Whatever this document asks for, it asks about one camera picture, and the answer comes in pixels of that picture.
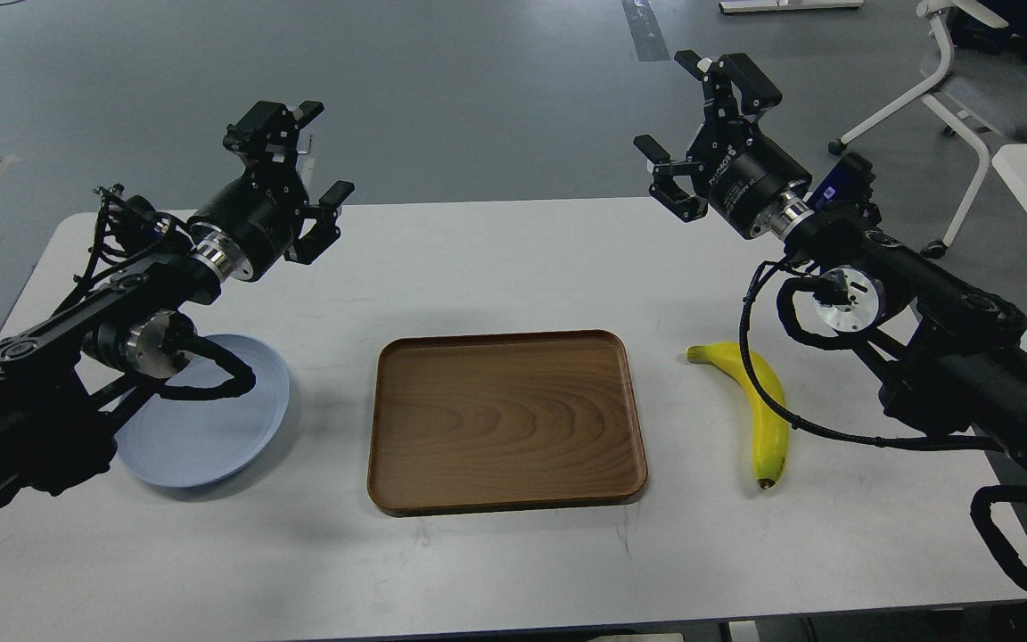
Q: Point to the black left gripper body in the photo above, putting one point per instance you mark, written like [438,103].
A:
[260,213]

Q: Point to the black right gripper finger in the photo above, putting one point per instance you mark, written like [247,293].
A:
[736,91]
[664,188]

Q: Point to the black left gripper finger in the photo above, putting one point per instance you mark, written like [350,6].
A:
[324,230]
[270,133]

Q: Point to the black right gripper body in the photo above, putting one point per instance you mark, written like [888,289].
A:
[741,173]

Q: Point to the light blue plate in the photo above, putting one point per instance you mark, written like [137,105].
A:
[180,444]

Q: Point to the yellow banana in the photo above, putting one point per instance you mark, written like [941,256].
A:
[770,431]

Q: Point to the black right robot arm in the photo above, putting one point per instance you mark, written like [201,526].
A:
[947,355]

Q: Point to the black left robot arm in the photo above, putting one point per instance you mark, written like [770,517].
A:
[68,384]

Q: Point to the white furniture base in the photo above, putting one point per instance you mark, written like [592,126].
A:
[764,6]

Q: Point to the grey floor strip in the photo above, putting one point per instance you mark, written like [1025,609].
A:
[648,41]

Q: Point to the brown wooden tray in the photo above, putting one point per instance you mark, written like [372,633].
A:
[494,422]

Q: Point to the white grey office chair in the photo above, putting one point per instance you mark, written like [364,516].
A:
[972,93]

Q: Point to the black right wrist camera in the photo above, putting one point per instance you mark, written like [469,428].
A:
[849,181]

